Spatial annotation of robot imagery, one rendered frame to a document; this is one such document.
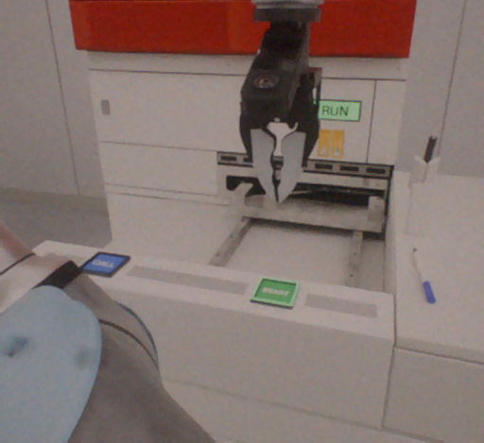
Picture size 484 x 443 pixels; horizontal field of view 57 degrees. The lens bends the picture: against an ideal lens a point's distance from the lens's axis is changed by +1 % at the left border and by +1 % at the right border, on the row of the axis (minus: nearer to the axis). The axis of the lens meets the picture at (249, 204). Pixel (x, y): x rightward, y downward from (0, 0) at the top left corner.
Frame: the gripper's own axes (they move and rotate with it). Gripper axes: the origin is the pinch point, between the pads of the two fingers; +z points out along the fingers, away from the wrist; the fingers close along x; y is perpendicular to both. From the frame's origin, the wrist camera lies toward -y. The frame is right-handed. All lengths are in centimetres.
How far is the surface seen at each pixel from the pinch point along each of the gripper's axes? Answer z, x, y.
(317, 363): 20.4, -6.6, -4.0
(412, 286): 14.2, -17.4, 7.2
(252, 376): 24.8, 1.7, -4.0
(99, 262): 14.3, 26.9, 0.9
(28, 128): 53, 229, 207
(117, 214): 36, 63, 59
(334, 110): 1, 0, 58
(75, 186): 94, 198, 207
